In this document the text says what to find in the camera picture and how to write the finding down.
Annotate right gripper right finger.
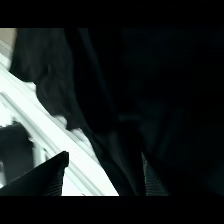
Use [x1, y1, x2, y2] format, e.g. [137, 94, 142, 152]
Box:
[141, 151, 171, 197]

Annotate silver frame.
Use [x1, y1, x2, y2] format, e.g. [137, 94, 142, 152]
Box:
[0, 39, 120, 197]

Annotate black pants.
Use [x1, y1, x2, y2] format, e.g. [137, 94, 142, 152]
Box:
[9, 27, 224, 197]

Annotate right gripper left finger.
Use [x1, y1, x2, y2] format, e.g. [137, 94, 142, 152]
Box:
[0, 150, 70, 197]

